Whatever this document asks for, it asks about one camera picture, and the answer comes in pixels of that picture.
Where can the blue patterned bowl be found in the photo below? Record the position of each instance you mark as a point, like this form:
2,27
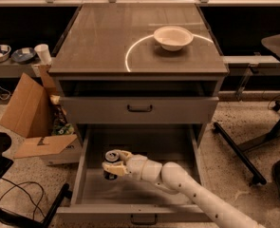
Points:
23,55

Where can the white bowl on cabinet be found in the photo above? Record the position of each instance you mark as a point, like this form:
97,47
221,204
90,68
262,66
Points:
173,38

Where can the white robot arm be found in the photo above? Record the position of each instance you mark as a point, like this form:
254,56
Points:
172,178

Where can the low grey shelf left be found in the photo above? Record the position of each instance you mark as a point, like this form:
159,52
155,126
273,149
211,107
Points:
11,69

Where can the brown cardboard box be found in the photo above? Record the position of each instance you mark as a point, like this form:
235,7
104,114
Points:
31,113

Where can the white paper cup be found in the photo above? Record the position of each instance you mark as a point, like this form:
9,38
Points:
43,54

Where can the blue pepsi can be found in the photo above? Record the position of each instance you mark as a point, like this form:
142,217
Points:
110,156

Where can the open grey middle drawer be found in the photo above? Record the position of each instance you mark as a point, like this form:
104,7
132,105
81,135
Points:
124,199

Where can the grey drawer cabinet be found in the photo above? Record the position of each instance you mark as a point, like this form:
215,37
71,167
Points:
110,51

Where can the black stand base right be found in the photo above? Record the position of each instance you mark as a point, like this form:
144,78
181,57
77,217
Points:
240,149

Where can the black chair left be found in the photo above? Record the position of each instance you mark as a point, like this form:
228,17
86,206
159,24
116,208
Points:
15,220

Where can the closed grey upper drawer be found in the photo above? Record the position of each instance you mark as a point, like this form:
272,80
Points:
124,110

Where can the snack bags in box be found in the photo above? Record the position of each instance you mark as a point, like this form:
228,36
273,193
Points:
60,125

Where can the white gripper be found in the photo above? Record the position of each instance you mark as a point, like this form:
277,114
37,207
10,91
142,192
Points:
137,165

